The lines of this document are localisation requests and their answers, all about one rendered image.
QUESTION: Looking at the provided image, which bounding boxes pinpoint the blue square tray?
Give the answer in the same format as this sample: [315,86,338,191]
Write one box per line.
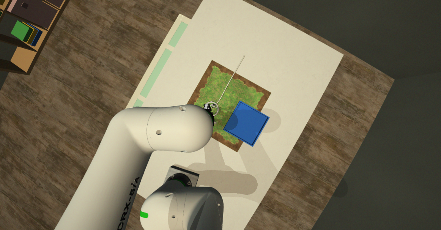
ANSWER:
[223,101,270,147]

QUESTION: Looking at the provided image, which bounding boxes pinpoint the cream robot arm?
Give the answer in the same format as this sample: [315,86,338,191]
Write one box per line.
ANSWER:
[54,104,224,230]

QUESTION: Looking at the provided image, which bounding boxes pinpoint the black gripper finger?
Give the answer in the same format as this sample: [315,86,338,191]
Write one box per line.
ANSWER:
[203,104,212,111]

